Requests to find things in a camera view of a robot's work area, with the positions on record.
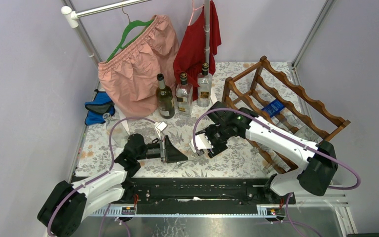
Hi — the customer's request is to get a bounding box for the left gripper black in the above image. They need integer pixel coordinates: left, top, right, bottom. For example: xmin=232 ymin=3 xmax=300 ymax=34
xmin=136 ymin=136 xmax=189 ymax=164

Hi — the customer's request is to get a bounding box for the small clear glass bottle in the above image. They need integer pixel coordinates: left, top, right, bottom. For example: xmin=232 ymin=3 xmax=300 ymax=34
xmin=185 ymin=149 xmax=205 ymax=161

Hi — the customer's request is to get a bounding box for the blue glass bottle silver cap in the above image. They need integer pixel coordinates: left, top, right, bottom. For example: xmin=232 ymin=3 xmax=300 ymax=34
xmin=261 ymin=99 xmax=285 ymax=118

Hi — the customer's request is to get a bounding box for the small clear bottle bluish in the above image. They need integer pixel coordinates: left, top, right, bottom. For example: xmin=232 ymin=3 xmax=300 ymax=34
xmin=262 ymin=154 xmax=285 ymax=174

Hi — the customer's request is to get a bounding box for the clear glass wine bottle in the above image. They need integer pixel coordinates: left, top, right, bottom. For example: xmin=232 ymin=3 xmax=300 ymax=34
xmin=294 ymin=125 xmax=321 ymax=143

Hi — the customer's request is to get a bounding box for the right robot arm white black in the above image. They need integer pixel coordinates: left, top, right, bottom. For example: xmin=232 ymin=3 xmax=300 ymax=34
xmin=195 ymin=102 xmax=338 ymax=203

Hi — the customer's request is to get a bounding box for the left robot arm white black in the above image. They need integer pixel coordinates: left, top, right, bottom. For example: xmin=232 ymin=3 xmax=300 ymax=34
xmin=38 ymin=133 xmax=188 ymax=237

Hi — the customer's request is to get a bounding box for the white fabric strip by rack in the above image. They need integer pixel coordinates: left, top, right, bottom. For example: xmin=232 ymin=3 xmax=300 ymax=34
xmin=210 ymin=88 xmax=218 ymax=105

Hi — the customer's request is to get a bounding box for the clear square liquor bottle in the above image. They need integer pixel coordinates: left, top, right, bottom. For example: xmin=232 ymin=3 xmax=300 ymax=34
xmin=176 ymin=72 xmax=193 ymax=117

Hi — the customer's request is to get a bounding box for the dark green wine bottle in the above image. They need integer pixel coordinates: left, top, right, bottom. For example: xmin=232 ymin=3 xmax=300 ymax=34
xmin=156 ymin=74 xmax=175 ymax=119

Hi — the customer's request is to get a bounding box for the clear bottle black gold cap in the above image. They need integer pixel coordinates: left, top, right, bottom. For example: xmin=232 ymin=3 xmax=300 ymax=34
xmin=197 ymin=63 xmax=213 ymax=107

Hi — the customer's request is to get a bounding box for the wooden wine rack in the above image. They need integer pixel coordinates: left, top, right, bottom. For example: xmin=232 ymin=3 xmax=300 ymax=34
xmin=221 ymin=55 xmax=351 ymax=174

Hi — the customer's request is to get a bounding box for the clear glass flask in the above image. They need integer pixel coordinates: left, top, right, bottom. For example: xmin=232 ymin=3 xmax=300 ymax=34
xmin=102 ymin=113 xmax=129 ymax=148

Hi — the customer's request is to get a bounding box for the floral table mat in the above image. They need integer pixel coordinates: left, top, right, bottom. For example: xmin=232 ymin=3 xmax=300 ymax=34
xmin=75 ymin=61 xmax=311 ymax=179

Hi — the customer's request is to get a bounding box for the red garment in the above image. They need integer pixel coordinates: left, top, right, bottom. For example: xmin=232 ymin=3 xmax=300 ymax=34
xmin=173 ymin=1 xmax=222 ymax=100

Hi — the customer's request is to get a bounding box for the blue black bag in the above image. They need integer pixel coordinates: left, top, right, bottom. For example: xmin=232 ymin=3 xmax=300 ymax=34
xmin=84 ymin=89 xmax=115 ymax=126

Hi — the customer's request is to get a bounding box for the pink skirt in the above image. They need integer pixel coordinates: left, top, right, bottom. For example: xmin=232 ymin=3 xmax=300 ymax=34
xmin=98 ymin=15 xmax=179 ymax=117

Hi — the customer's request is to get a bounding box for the vertical metal pole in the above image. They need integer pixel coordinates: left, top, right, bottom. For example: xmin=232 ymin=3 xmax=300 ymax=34
xmin=204 ymin=0 xmax=210 ymax=64

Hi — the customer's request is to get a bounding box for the pink clothes hanger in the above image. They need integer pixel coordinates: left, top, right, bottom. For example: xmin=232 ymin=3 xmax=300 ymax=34
xmin=188 ymin=0 xmax=205 ymax=26

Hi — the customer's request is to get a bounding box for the green clothes hanger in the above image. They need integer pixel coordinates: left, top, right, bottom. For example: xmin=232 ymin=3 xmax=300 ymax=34
xmin=106 ymin=6 xmax=154 ymax=62

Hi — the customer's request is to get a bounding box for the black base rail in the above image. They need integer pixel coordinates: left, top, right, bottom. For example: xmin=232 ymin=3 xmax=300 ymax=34
xmin=113 ymin=177 xmax=296 ymax=215

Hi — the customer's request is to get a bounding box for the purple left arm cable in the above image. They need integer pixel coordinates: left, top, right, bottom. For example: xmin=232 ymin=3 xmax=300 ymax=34
xmin=46 ymin=117 xmax=157 ymax=237

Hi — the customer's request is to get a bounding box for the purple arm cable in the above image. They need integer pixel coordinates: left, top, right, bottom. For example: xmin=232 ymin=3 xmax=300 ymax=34
xmin=192 ymin=108 xmax=362 ymax=237
xmin=46 ymin=117 xmax=157 ymax=237

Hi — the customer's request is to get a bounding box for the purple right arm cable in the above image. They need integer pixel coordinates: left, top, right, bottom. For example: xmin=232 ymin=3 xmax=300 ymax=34
xmin=192 ymin=108 xmax=362 ymax=237

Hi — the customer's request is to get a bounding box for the metal clothes rail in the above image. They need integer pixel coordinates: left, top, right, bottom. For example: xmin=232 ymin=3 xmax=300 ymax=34
xmin=61 ymin=0 xmax=156 ymax=65

